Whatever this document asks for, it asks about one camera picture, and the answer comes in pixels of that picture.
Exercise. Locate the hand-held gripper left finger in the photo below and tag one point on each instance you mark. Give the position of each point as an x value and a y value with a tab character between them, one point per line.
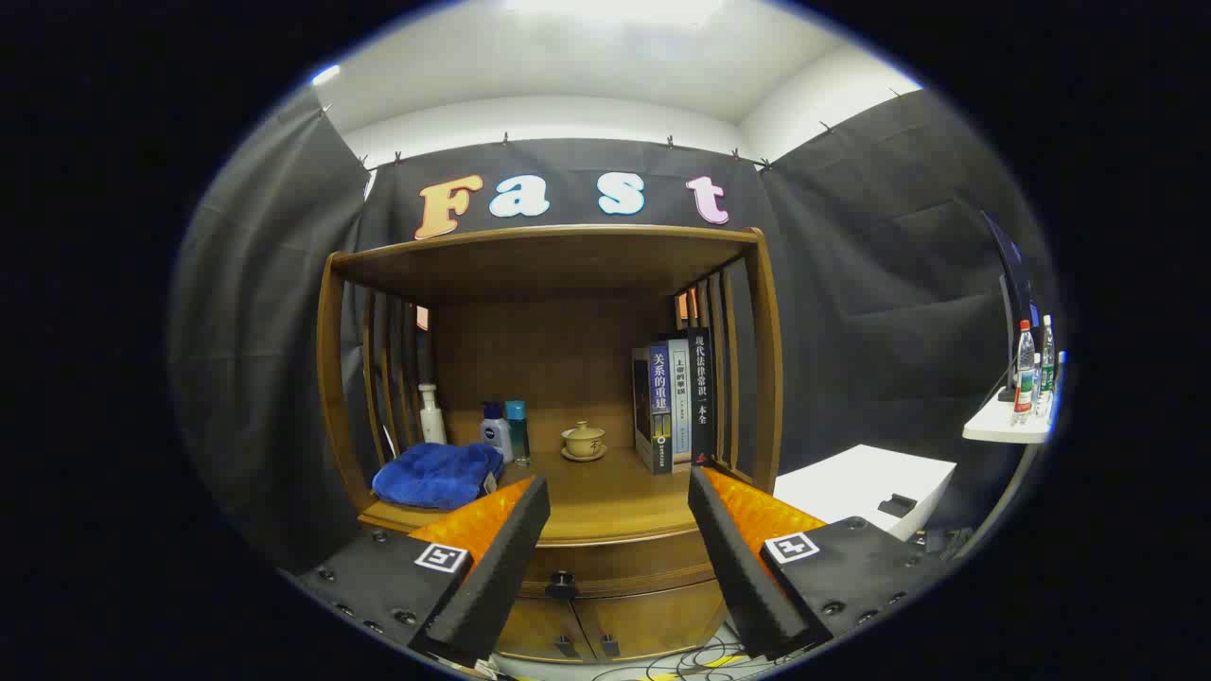
501	567

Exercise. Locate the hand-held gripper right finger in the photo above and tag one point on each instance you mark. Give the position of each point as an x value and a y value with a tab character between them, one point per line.
738	567

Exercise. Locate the wooden drawer with black knob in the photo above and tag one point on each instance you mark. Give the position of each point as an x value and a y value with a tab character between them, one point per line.
643	567

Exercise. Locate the wooden cabinet door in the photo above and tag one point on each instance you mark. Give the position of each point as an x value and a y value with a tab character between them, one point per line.
539	629
653	619

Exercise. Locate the wooden countertop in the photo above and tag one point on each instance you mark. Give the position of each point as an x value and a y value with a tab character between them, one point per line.
605	492

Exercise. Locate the white drawer unit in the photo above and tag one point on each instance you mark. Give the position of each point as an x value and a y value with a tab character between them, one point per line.
851	482

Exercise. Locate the wooden cabinet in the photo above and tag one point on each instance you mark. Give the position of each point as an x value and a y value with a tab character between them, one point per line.
549	359

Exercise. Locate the blue towel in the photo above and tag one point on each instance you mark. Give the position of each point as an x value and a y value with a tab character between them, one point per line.
435	473

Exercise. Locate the white bottle with blue cap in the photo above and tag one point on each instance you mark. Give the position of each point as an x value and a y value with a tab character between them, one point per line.
495	437

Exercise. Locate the teal bottle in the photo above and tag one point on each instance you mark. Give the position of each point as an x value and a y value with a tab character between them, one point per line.
517	430

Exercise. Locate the beige lidded teacup with saucer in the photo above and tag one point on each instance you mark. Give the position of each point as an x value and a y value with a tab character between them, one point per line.
584	442

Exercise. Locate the white pump bottle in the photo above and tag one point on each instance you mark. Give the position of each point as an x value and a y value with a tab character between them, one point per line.
432	421

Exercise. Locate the book with blue spine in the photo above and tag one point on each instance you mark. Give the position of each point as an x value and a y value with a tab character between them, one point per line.
659	407

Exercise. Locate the book with pale spine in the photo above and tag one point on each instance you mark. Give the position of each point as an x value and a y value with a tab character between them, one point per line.
680	397

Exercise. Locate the book with black spine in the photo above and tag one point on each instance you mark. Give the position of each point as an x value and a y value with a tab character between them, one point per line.
701	388

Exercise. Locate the white side table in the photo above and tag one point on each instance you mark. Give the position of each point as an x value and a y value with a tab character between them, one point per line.
993	424

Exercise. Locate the water bottle with red label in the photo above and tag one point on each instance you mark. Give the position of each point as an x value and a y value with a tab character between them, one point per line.
1024	378

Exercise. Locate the small clear water bottle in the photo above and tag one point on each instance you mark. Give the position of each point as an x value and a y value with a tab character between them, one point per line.
1037	388

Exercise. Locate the water bottle with green label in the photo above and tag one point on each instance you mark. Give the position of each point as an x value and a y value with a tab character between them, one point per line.
1046	369

